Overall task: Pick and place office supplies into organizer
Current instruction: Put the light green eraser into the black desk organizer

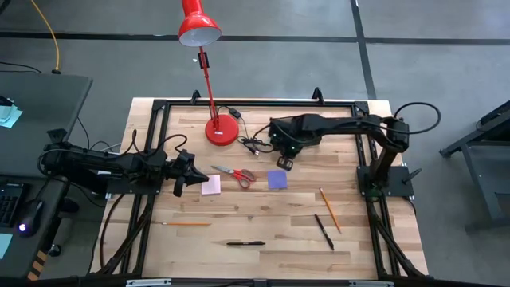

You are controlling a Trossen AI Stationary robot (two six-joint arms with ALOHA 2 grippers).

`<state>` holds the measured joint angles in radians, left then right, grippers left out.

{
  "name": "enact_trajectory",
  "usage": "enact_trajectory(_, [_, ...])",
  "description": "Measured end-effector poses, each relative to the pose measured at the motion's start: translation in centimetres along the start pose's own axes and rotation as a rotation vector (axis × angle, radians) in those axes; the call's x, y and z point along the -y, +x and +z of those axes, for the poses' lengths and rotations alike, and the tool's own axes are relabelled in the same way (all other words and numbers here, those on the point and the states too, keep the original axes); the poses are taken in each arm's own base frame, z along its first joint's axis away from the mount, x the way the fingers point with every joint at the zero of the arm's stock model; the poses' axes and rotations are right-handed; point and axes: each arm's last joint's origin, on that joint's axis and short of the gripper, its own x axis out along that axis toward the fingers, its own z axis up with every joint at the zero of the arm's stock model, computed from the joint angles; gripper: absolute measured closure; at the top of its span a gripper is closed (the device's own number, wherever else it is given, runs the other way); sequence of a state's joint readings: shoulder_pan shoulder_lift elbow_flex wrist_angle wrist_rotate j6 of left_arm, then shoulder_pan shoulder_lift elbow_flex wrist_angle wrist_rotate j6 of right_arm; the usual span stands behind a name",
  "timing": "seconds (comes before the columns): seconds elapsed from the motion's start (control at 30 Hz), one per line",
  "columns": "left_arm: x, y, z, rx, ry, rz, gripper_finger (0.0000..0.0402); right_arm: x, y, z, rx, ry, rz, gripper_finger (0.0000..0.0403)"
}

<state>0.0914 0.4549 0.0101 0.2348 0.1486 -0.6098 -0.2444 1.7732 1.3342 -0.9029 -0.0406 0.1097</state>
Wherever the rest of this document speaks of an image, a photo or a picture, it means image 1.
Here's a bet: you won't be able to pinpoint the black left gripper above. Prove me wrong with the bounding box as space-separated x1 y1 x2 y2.
166 159 210 199

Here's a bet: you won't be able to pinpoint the purple sticky note pad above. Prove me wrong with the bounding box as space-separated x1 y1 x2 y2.
267 170 288 191

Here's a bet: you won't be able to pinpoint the red-handled scissors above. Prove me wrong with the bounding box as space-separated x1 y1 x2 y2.
210 164 257 190

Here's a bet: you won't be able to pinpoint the orange wooden pencil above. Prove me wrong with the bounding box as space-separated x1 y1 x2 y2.
161 221 212 227
319 187 343 234

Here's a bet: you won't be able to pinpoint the pink sticky note pad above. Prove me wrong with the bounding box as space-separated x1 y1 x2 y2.
200 174 222 196

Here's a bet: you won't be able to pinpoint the red desk lamp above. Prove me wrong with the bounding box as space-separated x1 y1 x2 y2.
178 0 240 147

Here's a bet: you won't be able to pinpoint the black corner clamp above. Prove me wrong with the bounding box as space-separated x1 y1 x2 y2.
46 127 69 145

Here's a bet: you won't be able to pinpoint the grey side table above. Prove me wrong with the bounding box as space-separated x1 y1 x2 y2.
0 73 95 179

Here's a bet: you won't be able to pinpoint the black computer mouse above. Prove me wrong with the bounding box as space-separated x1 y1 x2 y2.
16 199 44 238

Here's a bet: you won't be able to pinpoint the yellow black hazard tape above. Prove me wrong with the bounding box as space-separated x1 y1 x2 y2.
26 250 48 281

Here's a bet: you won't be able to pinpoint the dark metal cart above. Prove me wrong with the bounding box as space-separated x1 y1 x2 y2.
439 99 510 232

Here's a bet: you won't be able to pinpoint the black computer keyboard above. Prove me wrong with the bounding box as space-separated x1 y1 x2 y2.
0 182 26 228

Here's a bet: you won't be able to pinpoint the dark computer desk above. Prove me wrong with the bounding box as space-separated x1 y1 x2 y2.
0 175 69 280

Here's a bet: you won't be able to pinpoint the teal paper sheet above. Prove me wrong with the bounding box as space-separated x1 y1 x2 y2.
0 104 24 128
0 233 14 260

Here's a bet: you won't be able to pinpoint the black aluminium table frame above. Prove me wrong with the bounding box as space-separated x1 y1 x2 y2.
89 86 430 280

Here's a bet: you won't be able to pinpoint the black lamp power cable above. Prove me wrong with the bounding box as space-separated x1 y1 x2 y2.
217 104 276 156

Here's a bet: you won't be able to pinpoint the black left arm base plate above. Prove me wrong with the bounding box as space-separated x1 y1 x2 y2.
105 175 163 195

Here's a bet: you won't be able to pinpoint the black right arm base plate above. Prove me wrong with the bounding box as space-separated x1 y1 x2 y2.
357 165 422 198

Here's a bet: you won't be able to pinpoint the silver metal bracket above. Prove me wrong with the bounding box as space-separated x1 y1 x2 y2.
348 280 394 287
125 278 172 287

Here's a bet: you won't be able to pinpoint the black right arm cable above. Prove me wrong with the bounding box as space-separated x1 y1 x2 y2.
393 101 442 135

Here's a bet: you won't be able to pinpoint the yellow cable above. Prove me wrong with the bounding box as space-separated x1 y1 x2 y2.
30 0 61 75

